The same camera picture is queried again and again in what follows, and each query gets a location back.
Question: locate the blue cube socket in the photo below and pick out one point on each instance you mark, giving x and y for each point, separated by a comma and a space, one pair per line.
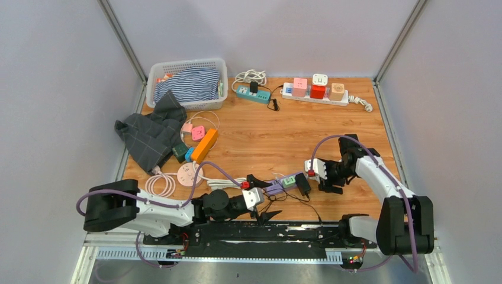
188, 154

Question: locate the dark green cube socket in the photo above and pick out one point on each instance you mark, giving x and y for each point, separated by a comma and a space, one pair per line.
179, 151

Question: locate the purple power strip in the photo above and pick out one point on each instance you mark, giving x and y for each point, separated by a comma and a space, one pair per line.
277, 187

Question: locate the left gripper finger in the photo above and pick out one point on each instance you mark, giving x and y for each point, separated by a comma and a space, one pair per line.
253, 182
264, 217

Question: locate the tan cube socket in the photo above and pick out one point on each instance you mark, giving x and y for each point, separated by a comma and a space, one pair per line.
337, 91

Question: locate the red cube socket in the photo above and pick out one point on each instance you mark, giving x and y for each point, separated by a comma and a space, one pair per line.
317, 92

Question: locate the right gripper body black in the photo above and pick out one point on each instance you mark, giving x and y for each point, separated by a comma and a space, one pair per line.
337, 174

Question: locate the white plastic basket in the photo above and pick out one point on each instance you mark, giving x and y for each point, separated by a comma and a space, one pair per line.
161, 71

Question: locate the round pink power strip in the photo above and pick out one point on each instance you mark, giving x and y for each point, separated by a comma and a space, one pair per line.
186, 175

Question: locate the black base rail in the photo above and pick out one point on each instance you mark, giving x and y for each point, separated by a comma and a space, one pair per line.
301, 240

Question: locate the green small adapter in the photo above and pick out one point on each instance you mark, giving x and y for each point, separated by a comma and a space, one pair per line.
288, 182

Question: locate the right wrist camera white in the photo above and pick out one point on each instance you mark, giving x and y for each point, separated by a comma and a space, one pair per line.
315, 169

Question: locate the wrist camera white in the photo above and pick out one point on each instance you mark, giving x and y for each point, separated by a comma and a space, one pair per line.
315, 169
253, 197

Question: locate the white long power strip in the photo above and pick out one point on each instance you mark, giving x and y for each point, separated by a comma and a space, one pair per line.
344, 102

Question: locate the black charger on teal strip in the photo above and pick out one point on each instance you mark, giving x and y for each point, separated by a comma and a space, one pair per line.
253, 87

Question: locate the blue white striped cloth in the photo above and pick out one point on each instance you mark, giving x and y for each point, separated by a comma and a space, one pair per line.
190, 85

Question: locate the white cube socket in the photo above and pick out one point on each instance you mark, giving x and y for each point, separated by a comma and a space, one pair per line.
319, 79

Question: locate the pink cube adapter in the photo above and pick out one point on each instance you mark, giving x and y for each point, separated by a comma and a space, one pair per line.
198, 133

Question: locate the teal power strip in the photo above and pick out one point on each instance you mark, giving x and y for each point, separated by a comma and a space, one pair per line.
262, 97

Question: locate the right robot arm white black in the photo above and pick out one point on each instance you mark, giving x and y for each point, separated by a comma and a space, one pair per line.
405, 224

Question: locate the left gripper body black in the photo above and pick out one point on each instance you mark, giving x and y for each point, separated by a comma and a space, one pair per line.
235, 208

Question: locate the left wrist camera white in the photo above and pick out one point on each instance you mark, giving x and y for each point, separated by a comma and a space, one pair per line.
253, 197

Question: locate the dark grey checked cloth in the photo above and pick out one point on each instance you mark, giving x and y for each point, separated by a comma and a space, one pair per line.
150, 138

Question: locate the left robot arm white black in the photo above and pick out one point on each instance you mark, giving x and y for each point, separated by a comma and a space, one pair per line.
123, 205

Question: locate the orange power strip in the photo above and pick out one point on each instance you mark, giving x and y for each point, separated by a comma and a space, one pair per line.
204, 146

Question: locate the pink cube socket back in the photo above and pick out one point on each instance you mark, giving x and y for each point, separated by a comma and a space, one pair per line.
299, 87

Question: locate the light pink usb charger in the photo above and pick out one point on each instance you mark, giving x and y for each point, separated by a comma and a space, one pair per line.
187, 128

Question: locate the black power adapter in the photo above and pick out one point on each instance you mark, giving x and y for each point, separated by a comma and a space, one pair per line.
302, 184

